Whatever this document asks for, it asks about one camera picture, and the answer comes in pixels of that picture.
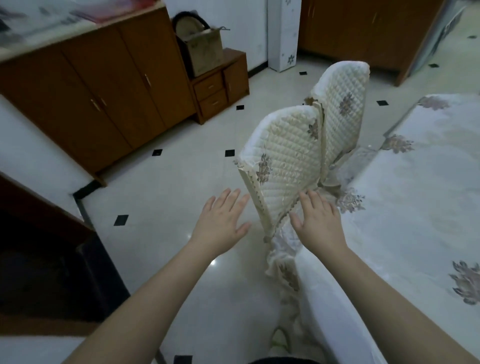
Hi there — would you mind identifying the person's left forearm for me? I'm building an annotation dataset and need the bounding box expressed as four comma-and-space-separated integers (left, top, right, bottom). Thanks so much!
62, 240, 216, 364

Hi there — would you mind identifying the white floral standing air conditioner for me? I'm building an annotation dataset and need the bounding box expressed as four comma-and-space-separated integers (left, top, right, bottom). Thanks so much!
267, 0, 299, 73

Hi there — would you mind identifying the person's right hand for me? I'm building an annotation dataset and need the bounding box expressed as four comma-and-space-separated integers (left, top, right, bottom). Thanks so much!
289, 190, 349, 259

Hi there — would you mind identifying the person's right forearm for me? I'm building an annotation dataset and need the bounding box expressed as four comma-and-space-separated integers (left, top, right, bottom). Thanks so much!
305, 244, 480, 364

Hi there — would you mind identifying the small brown drawer cabinet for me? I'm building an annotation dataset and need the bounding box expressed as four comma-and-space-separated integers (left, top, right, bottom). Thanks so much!
190, 48, 251, 125

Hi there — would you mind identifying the long brown wooden cabinet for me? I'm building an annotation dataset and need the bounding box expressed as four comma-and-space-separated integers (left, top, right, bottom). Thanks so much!
0, 5, 198, 188

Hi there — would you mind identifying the tall brown wooden wardrobe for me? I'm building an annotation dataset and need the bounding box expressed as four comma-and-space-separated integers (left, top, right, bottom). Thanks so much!
297, 0, 448, 88

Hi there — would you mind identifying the cream quilted floral cushion cover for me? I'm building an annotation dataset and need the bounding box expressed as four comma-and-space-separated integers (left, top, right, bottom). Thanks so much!
234, 61, 371, 242

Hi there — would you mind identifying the dark wooden furniture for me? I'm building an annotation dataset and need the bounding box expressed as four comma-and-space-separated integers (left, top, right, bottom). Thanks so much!
0, 172, 132, 336

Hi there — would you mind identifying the beige box with black handle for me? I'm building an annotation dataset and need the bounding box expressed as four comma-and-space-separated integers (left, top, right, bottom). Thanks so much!
172, 10, 225, 79

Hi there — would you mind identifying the glass cabinet top with papers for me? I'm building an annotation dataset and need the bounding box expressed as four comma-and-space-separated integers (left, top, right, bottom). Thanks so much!
0, 0, 167, 64

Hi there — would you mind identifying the person's left hand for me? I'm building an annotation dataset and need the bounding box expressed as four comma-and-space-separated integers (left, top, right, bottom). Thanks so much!
189, 188, 252, 259

